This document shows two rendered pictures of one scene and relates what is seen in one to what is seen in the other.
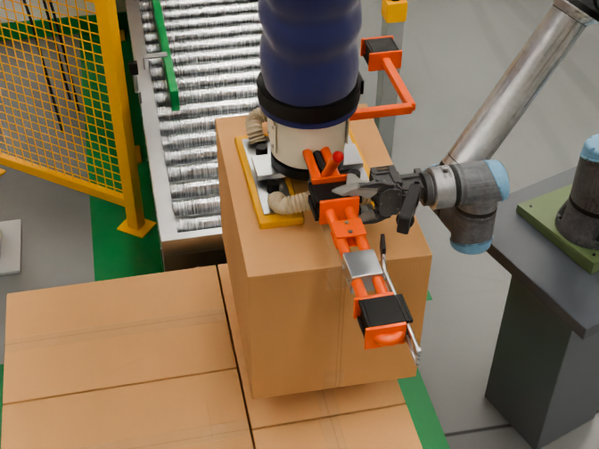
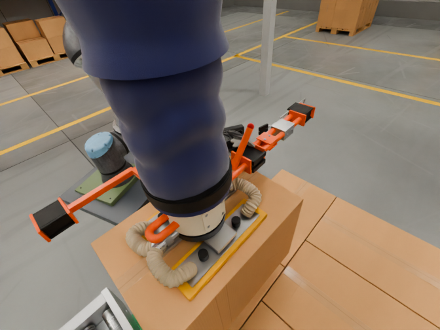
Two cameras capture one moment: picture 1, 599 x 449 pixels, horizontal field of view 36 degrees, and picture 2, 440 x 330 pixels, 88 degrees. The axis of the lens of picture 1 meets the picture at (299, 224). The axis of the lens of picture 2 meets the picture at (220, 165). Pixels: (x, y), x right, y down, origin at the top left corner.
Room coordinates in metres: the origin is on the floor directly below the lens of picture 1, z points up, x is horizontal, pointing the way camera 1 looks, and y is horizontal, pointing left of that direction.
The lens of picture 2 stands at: (1.85, 0.39, 1.71)
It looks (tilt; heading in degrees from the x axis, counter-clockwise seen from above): 42 degrees down; 240
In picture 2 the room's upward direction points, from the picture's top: 5 degrees counter-clockwise
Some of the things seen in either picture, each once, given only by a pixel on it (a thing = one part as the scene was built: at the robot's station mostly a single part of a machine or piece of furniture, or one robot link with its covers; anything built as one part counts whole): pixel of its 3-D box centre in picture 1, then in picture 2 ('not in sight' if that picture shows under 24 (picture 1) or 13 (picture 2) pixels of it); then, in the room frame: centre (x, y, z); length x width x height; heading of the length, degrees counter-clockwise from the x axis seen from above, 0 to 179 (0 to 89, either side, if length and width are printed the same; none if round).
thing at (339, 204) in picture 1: (334, 199); (248, 156); (1.46, -0.07, 1.20); 0.10 x 0.08 x 0.06; 103
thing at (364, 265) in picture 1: (362, 271); (282, 129); (1.26, -0.12, 1.19); 0.07 x 0.07 x 0.04; 13
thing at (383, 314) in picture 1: (379, 320); (301, 114); (1.12, -0.14, 1.20); 0.08 x 0.07 x 0.05; 13
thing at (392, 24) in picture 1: (384, 125); not in sight; (2.73, -0.30, 0.50); 0.07 x 0.07 x 1.00; 12
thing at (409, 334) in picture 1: (398, 295); (283, 115); (1.19, -0.18, 1.20); 0.31 x 0.03 x 0.05; 13
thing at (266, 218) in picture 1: (266, 173); (220, 239); (1.69, 0.08, 1.09); 0.34 x 0.10 x 0.05; 13
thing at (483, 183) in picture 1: (476, 183); not in sight; (1.53, -0.37, 1.20); 0.12 x 0.09 x 0.10; 102
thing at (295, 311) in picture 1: (312, 243); (208, 249); (1.69, -0.03, 0.87); 0.60 x 0.40 x 0.40; 11
